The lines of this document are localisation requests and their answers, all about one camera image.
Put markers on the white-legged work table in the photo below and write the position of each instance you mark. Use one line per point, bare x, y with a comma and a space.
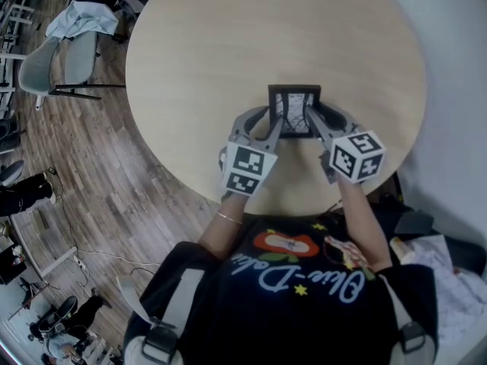
42, 242

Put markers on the dark printed t-shirt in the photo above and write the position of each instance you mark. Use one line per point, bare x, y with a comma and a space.
285, 318

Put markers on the white power strip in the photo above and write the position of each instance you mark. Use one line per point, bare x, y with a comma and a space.
80, 263

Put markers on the person's left forearm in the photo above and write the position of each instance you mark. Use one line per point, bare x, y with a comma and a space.
224, 234

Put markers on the black flat case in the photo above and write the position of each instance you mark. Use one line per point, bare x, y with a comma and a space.
414, 222

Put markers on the white line-patterned cloth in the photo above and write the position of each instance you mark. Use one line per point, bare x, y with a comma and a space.
449, 280

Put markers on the white crumpled cloth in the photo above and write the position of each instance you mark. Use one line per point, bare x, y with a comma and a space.
81, 19

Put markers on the grey shell chair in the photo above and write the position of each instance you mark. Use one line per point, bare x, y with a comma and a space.
42, 67

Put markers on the person's right forearm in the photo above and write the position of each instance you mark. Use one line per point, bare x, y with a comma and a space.
365, 226

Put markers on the black framed picture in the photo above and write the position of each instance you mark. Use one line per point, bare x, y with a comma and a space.
295, 89

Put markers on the round wooden table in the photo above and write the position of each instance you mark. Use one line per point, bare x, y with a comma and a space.
266, 32

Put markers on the white shelf frame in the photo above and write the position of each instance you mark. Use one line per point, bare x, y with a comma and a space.
11, 51

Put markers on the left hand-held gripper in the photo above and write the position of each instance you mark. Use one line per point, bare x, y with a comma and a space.
247, 165

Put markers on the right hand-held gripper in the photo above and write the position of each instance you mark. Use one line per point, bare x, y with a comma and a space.
357, 158

